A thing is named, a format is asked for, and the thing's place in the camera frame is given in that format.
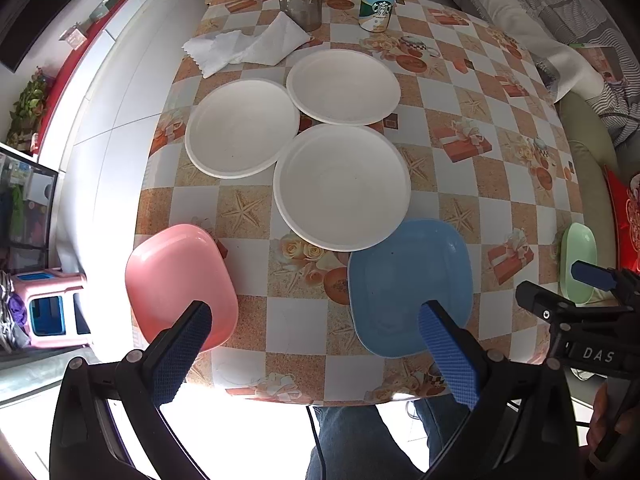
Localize green square plate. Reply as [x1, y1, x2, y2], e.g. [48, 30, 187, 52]
[559, 222, 598, 306]

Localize blue square plate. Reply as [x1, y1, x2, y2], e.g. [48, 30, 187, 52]
[347, 219, 474, 359]

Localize pink square plate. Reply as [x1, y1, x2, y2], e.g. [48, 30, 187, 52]
[125, 224, 239, 351]

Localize white round plate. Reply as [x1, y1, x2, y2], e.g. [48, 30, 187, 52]
[286, 49, 401, 126]
[184, 79, 300, 180]
[272, 125, 411, 252]

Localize person's right hand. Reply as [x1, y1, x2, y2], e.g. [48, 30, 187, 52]
[587, 382, 639, 452]

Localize red decorative pillow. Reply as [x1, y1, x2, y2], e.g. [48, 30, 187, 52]
[603, 166, 639, 272]

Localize pink plastic stool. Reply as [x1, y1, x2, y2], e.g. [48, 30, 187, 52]
[12, 269, 92, 349]

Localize beige sofa cushion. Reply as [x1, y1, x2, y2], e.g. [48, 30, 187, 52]
[556, 92, 620, 268]

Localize person's jeans legs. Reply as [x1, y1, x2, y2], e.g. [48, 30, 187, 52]
[306, 394, 470, 479]

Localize glass display cabinet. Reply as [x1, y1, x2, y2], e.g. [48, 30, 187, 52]
[0, 144, 58, 274]

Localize checkered patterned tablecloth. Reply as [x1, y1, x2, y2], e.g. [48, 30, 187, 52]
[136, 0, 582, 405]

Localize grey striped blanket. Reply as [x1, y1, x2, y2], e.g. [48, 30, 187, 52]
[414, 0, 640, 146]

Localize red trimmed white counter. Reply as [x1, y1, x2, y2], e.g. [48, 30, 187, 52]
[29, 0, 212, 172]

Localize green potted plant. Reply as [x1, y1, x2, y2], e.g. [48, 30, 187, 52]
[6, 67, 51, 155]

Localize Starbucks drink bottle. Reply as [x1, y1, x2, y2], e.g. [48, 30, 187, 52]
[358, 0, 396, 34]

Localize white napkin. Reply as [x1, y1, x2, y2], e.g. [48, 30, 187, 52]
[182, 12, 311, 78]

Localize black cable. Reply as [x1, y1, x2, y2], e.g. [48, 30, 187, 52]
[305, 404, 328, 480]

